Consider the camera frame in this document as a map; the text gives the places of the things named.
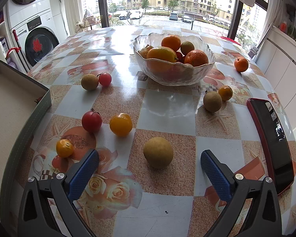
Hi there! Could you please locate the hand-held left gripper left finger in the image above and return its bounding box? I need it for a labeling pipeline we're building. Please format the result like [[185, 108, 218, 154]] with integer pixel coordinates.
[[18, 149, 100, 237]]

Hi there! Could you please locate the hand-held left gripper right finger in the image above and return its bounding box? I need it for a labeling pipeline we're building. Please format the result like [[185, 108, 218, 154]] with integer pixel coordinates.
[[200, 150, 283, 237]]

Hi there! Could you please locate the small yellow tomato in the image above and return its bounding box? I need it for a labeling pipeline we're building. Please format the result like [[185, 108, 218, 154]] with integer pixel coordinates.
[[56, 139, 74, 158]]

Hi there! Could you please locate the red cherry tomato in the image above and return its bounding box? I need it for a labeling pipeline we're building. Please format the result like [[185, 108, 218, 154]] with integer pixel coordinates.
[[81, 109, 103, 133], [97, 72, 112, 87]]

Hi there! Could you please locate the brown round fruit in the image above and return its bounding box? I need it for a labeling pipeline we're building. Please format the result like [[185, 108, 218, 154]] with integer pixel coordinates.
[[81, 74, 99, 91], [203, 90, 223, 112], [143, 137, 174, 169]]

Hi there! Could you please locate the small orange round fruit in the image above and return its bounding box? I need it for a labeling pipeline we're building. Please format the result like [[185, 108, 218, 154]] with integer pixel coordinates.
[[218, 85, 233, 101]]

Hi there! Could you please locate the shallow grey-green cardboard box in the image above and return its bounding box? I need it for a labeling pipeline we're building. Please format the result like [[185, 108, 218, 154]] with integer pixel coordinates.
[[0, 59, 51, 218]]

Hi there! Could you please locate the orange mandarin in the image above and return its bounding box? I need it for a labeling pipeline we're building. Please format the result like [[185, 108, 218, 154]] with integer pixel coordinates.
[[234, 57, 249, 73]]

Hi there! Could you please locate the smartphone with red case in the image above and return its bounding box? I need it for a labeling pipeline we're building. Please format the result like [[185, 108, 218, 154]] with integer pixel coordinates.
[[246, 98, 295, 195]]

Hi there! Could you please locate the clear glass bowl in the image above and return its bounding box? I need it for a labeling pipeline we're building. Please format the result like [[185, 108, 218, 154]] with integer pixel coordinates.
[[133, 33, 215, 87]]

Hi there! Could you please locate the large dimpled mandarin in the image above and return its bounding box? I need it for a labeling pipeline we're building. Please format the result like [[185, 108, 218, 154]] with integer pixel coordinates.
[[184, 50, 209, 67]]

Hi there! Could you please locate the green-brown round fruit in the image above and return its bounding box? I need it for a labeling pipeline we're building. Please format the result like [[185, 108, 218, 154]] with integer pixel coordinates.
[[180, 41, 195, 56]]

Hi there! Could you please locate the white cabinet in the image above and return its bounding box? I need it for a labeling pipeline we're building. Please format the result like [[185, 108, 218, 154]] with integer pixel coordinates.
[[252, 26, 296, 153]]

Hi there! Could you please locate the white washing machine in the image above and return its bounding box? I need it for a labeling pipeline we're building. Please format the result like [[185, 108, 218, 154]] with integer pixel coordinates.
[[5, 8, 60, 68]]

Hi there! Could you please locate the yellow fruit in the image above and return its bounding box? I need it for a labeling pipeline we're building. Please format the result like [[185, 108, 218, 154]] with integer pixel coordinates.
[[138, 45, 154, 59]]

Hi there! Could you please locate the red plastic basin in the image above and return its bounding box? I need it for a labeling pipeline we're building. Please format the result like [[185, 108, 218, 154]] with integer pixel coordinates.
[[220, 36, 241, 45]]

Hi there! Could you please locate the round orange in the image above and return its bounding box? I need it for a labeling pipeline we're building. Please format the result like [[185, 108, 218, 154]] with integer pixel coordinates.
[[161, 35, 182, 52]]

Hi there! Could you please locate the green potted plant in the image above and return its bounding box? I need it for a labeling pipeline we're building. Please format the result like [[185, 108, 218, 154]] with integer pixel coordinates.
[[287, 25, 296, 41]]

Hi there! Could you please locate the red-handled broom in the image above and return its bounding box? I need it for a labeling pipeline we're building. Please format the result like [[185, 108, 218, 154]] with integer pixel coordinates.
[[6, 29, 32, 72]]

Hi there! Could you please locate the wire rack with pale bundle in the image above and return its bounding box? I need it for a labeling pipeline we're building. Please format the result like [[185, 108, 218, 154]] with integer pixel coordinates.
[[75, 9, 103, 32]]

